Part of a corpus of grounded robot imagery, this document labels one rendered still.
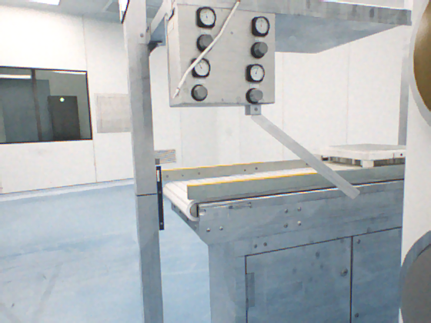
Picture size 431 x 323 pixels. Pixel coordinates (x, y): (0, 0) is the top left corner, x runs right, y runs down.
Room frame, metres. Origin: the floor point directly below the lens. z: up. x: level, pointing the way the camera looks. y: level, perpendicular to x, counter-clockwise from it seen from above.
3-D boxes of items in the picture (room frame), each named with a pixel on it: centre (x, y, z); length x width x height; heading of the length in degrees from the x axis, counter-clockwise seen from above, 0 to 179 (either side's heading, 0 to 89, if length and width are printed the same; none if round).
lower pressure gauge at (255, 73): (0.70, -0.10, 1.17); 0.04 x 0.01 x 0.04; 110
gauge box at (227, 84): (0.74, -0.03, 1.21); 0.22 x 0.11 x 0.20; 110
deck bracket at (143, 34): (0.92, 0.18, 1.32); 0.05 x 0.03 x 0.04; 20
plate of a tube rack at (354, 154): (1.05, -0.51, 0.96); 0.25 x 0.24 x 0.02; 20
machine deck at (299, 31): (0.94, -0.17, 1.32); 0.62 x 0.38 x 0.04; 110
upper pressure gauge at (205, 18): (0.67, 0.00, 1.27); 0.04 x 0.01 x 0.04; 110
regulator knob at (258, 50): (0.70, -0.11, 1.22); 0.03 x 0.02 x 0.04; 110
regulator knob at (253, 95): (0.70, -0.10, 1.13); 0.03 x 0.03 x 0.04; 20
